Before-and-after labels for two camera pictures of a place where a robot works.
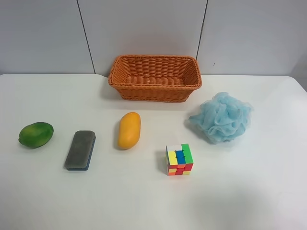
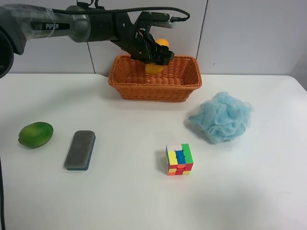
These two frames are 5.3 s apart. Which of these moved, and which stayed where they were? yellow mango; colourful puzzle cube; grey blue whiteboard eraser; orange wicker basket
Moved: yellow mango
Stayed: colourful puzzle cube; orange wicker basket; grey blue whiteboard eraser
